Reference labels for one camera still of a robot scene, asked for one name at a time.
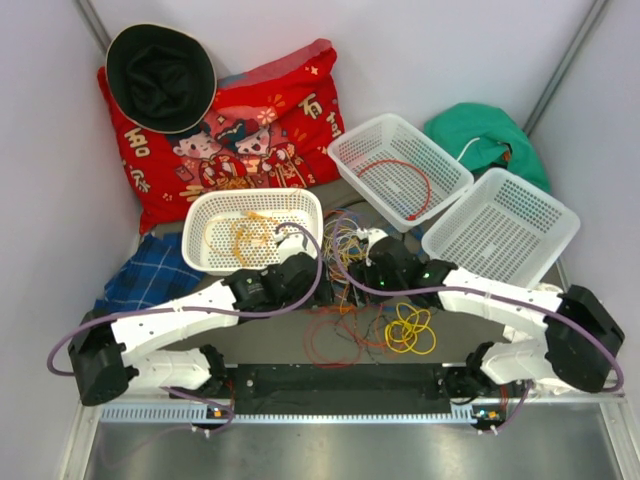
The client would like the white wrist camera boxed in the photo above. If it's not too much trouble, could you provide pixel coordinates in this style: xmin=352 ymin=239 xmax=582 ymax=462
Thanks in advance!
xmin=356 ymin=228 xmax=388 ymax=249
xmin=274 ymin=231 xmax=317 ymax=264

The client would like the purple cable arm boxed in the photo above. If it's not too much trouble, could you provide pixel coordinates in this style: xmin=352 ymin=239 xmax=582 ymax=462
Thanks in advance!
xmin=47 ymin=222 xmax=324 ymax=441
xmin=330 ymin=214 xmax=625 ymax=436

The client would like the white rectangular basket centre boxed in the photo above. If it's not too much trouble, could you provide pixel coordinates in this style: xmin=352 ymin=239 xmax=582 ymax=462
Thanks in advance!
xmin=328 ymin=113 xmax=474 ymax=232

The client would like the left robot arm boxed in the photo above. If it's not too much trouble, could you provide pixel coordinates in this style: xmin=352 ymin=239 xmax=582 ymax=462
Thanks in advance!
xmin=67 ymin=253 xmax=335 ymax=406

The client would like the white cloth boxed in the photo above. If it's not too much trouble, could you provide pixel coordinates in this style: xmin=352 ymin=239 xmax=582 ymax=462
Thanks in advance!
xmin=502 ymin=282 xmax=571 ymax=396

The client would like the yellow thin cable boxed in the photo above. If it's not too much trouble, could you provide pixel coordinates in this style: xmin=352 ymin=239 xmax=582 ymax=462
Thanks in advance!
xmin=383 ymin=302 xmax=437 ymax=355

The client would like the black round hat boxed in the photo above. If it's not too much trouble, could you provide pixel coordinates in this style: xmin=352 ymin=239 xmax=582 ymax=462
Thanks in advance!
xmin=105 ymin=23 xmax=217 ymax=134

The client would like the red printed pillow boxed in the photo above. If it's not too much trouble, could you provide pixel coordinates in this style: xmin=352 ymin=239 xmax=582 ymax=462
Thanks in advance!
xmin=97 ymin=39 xmax=344 ymax=234

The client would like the white rectangular basket right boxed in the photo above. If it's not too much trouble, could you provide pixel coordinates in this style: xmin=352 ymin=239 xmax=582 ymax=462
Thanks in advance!
xmin=421 ymin=168 xmax=580 ymax=287

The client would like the white grey wire coil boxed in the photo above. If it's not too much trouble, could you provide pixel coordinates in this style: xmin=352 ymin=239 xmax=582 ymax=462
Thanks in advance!
xmin=322 ymin=219 xmax=371 ymax=281

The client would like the white basket with rounded corners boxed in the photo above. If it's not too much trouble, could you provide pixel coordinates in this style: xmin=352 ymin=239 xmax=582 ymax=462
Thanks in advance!
xmin=181 ymin=188 xmax=324 ymax=276

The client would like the blue plaid cloth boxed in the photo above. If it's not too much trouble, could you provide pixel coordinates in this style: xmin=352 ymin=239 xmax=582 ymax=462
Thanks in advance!
xmin=94 ymin=233 xmax=204 ymax=314

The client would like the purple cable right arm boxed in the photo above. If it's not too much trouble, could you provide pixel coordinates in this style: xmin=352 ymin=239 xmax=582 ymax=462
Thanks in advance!
xmin=330 ymin=214 xmax=625 ymax=436

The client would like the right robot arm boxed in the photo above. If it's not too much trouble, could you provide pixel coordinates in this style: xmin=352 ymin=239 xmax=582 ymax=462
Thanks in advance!
xmin=342 ymin=235 xmax=625 ymax=396

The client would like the black thin wire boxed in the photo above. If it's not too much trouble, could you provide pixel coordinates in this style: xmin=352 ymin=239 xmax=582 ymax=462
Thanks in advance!
xmin=334 ymin=197 xmax=401 ymax=361

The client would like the thick red ethernet cable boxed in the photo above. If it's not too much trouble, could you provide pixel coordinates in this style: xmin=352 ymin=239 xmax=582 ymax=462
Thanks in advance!
xmin=357 ymin=158 xmax=434 ymax=222

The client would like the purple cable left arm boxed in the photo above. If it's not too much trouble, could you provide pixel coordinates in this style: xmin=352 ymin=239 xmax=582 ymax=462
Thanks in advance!
xmin=47 ymin=222 xmax=324 ymax=441

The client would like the white rectangular basket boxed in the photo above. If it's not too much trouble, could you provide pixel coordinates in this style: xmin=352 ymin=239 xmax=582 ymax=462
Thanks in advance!
xmin=328 ymin=113 xmax=474 ymax=232
xmin=421 ymin=168 xmax=580 ymax=287

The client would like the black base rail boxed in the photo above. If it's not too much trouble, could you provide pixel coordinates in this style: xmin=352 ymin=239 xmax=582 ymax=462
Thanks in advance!
xmin=229 ymin=363 xmax=451 ymax=415

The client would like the blue ethernet cable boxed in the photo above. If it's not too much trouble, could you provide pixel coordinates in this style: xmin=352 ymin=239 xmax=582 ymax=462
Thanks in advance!
xmin=344 ymin=209 xmax=431 ymax=301

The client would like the orange cable in basket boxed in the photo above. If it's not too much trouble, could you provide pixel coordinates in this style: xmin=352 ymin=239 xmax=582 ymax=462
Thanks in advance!
xmin=202 ymin=187 xmax=306 ymax=266

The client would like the orange thin wire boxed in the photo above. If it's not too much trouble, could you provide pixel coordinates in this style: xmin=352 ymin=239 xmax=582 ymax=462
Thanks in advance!
xmin=309 ymin=279 xmax=401 ymax=356

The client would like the green cloth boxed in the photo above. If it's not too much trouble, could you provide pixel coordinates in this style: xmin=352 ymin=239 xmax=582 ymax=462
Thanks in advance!
xmin=423 ymin=103 xmax=551 ymax=193

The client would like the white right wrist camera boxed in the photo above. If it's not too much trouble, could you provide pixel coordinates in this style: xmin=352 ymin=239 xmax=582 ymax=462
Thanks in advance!
xmin=356 ymin=228 xmax=388 ymax=249

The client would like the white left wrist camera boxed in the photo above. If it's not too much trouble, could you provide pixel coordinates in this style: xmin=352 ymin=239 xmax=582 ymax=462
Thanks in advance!
xmin=274 ymin=231 xmax=317 ymax=264

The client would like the white slotted cable duct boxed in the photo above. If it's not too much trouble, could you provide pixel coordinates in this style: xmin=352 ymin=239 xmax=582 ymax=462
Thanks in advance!
xmin=99 ymin=402 xmax=506 ymax=426

